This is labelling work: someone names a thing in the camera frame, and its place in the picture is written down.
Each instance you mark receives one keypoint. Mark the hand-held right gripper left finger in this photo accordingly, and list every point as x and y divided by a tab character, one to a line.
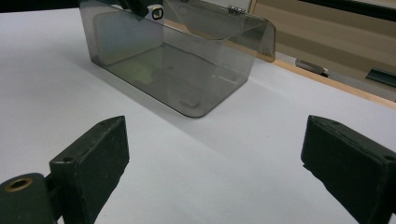
93	165

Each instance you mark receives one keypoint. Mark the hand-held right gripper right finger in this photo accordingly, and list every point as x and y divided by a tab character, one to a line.
351	165

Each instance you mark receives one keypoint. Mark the small white block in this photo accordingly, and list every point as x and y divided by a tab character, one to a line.
156	13

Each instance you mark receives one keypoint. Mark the transparent grey plastic box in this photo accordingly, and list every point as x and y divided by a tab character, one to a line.
193	62

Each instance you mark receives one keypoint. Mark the dark green floor bar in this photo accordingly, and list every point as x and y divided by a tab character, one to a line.
381	77

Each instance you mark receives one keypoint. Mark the grey leg with caster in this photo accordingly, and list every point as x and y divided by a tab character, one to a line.
311	67

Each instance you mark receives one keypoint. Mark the black horizontal bar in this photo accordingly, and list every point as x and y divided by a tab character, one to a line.
358	7

